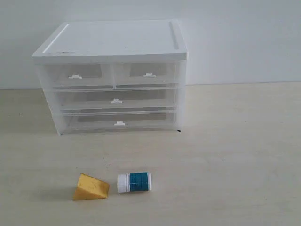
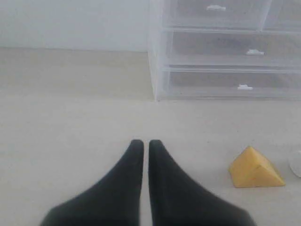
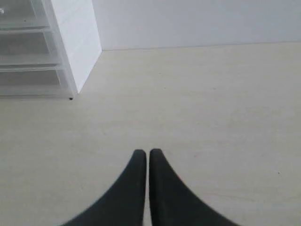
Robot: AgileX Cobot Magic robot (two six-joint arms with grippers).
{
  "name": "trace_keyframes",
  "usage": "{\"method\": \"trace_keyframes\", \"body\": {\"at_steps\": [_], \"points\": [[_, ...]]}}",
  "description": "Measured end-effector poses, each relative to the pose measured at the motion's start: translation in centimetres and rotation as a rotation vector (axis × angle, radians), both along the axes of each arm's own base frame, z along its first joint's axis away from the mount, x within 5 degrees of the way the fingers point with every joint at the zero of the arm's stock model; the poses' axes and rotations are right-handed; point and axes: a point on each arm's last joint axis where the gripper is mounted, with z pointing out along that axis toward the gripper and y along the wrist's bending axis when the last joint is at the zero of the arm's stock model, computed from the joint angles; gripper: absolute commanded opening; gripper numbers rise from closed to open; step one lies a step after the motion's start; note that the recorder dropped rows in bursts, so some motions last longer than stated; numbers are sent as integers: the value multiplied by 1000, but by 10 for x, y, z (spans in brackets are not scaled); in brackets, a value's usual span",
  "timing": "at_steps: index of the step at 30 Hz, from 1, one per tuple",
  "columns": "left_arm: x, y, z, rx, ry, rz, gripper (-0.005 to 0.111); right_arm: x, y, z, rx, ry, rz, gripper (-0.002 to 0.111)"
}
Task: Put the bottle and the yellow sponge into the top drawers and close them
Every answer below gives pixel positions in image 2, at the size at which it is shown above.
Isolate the clear plastic drawer cabinet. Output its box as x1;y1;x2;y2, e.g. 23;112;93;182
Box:
148;0;301;100

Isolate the small drawer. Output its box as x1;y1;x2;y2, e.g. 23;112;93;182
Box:
163;0;271;30
263;0;301;32

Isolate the white pill bottle blue label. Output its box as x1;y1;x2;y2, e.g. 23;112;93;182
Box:
288;151;301;177

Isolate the yellow cheese wedge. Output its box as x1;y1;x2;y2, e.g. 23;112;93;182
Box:
229;146;285;188

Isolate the wide drawer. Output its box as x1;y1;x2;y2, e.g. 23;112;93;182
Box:
165;31;301;68
158;71;301;99

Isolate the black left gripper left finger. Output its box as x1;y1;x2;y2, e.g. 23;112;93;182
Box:
41;139;144;226

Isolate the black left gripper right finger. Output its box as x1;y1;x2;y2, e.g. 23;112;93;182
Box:
148;140;256;226

